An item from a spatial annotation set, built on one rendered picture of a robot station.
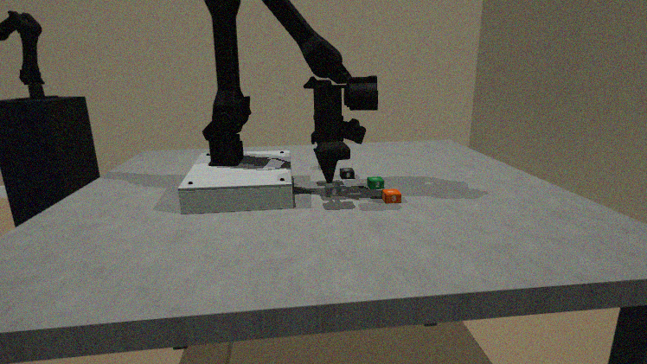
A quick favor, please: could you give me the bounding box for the green block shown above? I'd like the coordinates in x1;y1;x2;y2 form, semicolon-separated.
367;176;384;189

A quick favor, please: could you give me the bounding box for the orange block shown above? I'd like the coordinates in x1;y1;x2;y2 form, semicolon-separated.
381;188;401;203

